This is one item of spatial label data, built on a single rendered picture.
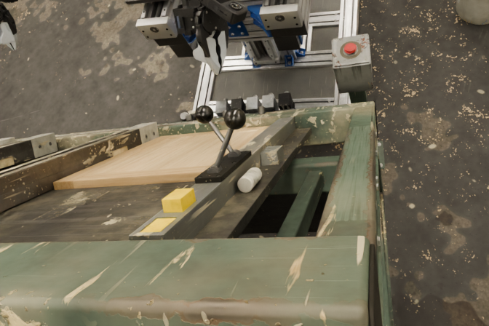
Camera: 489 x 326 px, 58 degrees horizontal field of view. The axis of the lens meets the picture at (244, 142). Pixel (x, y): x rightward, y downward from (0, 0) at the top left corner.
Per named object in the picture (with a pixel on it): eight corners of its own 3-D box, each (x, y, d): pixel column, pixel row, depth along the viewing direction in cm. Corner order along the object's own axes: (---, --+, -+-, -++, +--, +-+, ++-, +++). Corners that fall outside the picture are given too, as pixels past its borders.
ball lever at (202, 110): (247, 152, 92) (209, 100, 92) (242, 156, 88) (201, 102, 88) (233, 162, 93) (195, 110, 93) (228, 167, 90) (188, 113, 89)
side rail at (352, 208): (377, 140, 138) (374, 105, 136) (388, 425, 35) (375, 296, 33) (357, 142, 140) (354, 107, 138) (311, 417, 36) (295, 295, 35)
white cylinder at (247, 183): (253, 192, 80) (263, 180, 88) (251, 177, 80) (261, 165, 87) (238, 193, 81) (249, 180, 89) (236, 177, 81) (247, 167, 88)
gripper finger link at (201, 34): (212, 52, 97) (206, 12, 94) (219, 52, 96) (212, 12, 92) (199, 59, 94) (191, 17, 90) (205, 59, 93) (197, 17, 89)
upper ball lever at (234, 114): (225, 177, 81) (252, 111, 77) (218, 184, 78) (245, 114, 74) (207, 169, 82) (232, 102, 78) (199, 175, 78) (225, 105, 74)
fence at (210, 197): (295, 129, 144) (294, 116, 144) (169, 265, 55) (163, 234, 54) (280, 130, 146) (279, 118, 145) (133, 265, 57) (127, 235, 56)
